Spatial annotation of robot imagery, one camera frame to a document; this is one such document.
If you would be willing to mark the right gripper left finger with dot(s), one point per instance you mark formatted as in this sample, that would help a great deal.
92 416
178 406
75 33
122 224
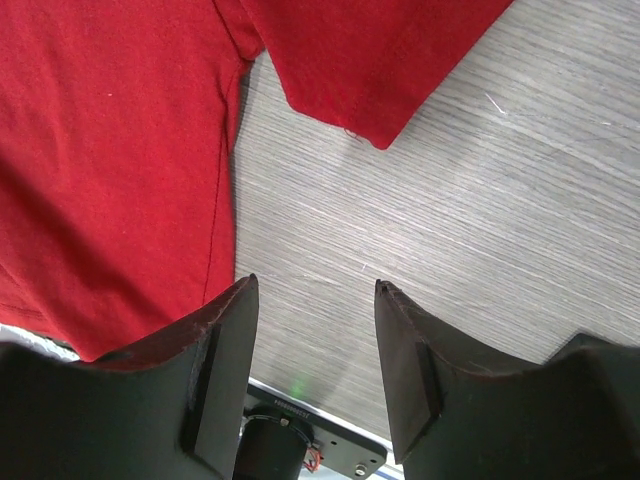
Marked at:
168 406

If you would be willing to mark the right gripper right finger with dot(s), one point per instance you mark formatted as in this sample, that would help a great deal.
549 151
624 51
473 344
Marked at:
460 409

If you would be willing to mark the red t-shirt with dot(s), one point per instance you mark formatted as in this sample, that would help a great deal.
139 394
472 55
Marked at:
118 119

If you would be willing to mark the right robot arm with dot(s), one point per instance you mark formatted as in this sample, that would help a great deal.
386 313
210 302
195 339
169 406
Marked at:
275 445

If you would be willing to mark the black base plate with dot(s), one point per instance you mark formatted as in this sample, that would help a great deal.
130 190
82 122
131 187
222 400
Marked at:
333 443

